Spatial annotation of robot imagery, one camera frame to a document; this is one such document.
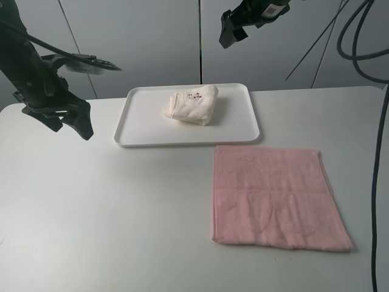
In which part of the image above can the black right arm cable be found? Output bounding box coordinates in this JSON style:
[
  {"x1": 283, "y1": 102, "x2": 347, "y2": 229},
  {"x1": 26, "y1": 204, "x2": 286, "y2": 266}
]
[{"x1": 285, "y1": 0, "x2": 389, "y2": 292}]

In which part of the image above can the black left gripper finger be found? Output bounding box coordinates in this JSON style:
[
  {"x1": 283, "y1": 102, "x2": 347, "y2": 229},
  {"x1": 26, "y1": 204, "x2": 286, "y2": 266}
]
[
  {"x1": 34, "y1": 114, "x2": 63, "y2": 132},
  {"x1": 62, "y1": 105, "x2": 94, "y2": 140}
]

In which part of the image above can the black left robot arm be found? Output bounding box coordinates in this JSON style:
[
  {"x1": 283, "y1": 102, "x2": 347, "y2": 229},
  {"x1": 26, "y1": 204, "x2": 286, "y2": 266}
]
[{"x1": 1, "y1": 1, "x2": 94, "y2": 140}]

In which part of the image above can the pink towel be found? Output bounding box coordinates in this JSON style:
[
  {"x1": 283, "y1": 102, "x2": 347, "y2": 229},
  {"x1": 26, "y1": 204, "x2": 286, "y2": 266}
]
[{"x1": 212, "y1": 145, "x2": 354, "y2": 252}]

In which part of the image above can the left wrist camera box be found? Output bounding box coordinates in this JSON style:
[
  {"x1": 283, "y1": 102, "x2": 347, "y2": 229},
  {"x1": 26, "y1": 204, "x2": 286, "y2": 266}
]
[{"x1": 57, "y1": 54, "x2": 103, "y2": 75}]

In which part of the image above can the cream white towel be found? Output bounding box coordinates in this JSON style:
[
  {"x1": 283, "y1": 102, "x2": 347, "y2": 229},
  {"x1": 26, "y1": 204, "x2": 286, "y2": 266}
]
[{"x1": 164, "y1": 85, "x2": 219, "y2": 126}]

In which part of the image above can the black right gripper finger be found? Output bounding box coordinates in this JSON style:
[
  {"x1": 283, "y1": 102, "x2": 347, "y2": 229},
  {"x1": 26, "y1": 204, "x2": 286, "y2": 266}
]
[
  {"x1": 233, "y1": 27, "x2": 248, "y2": 41},
  {"x1": 219, "y1": 10, "x2": 239, "y2": 48}
]

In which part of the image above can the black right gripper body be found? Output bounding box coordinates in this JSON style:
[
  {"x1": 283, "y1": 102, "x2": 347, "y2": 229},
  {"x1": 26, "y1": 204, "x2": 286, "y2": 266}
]
[{"x1": 229, "y1": 0, "x2": 290, "y2": 28}]

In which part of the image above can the white plastic tray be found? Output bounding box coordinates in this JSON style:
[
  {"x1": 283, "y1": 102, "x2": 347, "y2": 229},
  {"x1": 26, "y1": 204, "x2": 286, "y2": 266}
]
[{"x1": 114, "y1": 83, "x2": 260, "y2": 147}]

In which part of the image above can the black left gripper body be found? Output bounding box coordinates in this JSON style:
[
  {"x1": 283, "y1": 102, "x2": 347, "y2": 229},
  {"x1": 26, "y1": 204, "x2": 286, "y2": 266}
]
[{"x1": 12, "y1": 54, "x2": 90, "y2": 117}]

